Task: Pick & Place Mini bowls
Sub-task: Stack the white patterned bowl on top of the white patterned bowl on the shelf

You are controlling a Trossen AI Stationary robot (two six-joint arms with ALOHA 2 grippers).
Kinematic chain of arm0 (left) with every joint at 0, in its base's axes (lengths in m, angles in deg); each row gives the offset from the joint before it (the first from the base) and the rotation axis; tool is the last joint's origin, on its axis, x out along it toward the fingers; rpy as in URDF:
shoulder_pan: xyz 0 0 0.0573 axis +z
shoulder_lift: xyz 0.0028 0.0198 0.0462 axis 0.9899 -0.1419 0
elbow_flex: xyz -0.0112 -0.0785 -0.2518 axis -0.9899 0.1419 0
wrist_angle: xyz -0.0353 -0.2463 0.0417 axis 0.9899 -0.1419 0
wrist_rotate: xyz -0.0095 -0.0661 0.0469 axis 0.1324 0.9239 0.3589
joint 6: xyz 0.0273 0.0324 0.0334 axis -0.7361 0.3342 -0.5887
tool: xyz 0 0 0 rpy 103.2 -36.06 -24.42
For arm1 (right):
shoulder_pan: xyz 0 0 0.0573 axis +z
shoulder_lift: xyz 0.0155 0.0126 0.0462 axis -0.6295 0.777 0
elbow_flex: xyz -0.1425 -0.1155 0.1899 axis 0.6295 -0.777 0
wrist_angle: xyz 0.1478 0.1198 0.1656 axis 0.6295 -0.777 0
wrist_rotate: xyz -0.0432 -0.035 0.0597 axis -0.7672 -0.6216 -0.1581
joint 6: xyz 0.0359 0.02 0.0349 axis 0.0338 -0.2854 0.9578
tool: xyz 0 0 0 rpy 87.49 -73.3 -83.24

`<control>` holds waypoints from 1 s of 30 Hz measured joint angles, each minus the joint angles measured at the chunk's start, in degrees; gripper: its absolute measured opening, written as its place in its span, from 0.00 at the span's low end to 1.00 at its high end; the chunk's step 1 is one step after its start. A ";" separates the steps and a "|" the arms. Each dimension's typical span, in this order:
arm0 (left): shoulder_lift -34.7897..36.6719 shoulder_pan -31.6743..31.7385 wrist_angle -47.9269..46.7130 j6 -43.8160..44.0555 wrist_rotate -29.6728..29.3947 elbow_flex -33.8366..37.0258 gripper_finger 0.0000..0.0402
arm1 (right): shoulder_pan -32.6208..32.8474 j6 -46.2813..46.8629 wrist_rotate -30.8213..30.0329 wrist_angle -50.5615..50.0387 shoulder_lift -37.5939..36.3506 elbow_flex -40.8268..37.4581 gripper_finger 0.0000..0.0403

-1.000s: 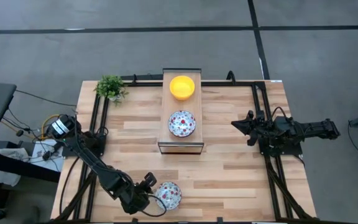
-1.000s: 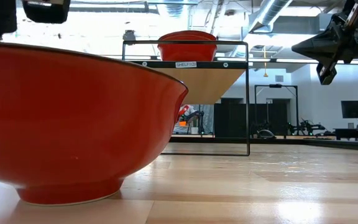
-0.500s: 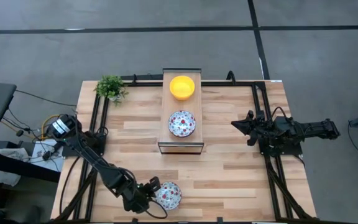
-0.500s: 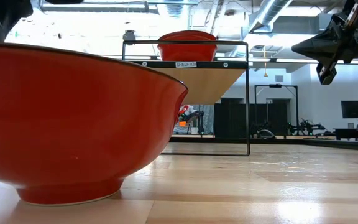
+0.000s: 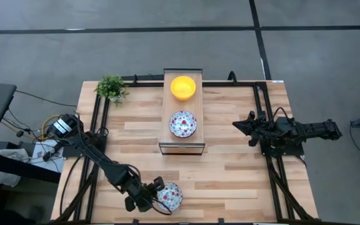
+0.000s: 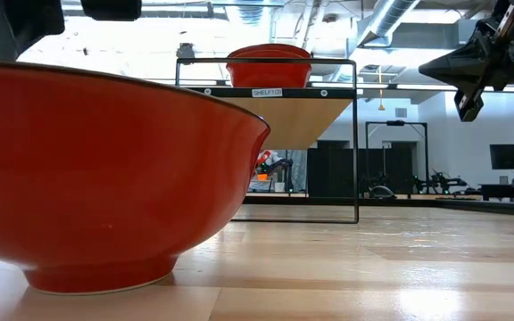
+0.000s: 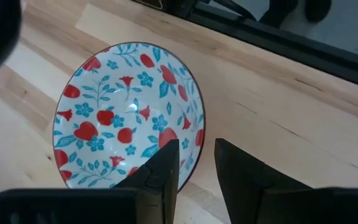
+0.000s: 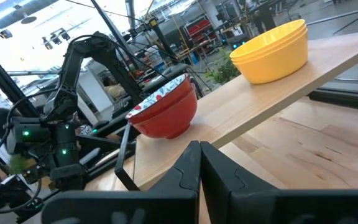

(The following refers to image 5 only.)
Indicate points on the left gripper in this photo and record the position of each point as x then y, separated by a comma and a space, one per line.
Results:
144, 197

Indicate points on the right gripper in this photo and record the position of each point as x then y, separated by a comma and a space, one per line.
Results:
258, 129

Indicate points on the floral patterned mini bowl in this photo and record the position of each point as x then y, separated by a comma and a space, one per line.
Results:
183, 124
172, 197

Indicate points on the yellow plastic mini bowl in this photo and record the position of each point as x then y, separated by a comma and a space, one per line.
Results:
183, 89

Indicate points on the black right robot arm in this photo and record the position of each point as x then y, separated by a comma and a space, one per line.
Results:
317, 129

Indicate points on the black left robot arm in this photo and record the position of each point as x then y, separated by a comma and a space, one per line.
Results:
98, 157

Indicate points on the wooden shelf riser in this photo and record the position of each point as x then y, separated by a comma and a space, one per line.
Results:
183, 106

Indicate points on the white printed paper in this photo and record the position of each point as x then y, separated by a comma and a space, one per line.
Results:
39, 156

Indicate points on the small green potted plant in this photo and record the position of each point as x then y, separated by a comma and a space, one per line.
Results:
111, 87

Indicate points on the black desk beam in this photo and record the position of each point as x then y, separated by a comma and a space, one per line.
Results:
20, 168

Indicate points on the white plastic bag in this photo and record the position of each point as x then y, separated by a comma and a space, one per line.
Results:
3, 178

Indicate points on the black aluminium rig frame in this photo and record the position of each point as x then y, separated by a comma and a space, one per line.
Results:
230, 84

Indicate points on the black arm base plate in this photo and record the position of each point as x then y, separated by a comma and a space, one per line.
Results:
70, 151
292, 152

